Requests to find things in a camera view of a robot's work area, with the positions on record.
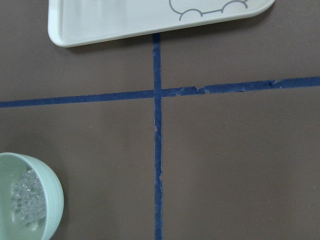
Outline clear ice cubes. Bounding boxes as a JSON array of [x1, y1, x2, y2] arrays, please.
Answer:
[[11, 168, 47, 225]]

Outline light green bowl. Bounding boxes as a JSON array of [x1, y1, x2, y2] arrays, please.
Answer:
[[0, 152, 64, 240]]

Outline cream bear tray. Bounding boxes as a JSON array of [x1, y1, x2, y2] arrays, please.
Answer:
[[47, 0, 274, 48]]

